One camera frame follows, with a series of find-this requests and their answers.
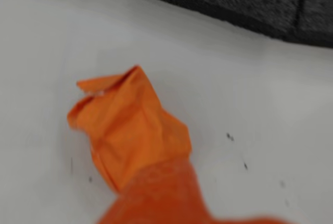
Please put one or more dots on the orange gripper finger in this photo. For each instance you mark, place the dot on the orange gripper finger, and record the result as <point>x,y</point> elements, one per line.
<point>166,198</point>

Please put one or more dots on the orange paper ball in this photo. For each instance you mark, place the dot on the orange paper ball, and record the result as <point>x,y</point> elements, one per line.
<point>130,125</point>

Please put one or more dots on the short black foam strip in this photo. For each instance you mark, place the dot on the short black foam strip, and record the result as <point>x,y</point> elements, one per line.
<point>317,8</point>

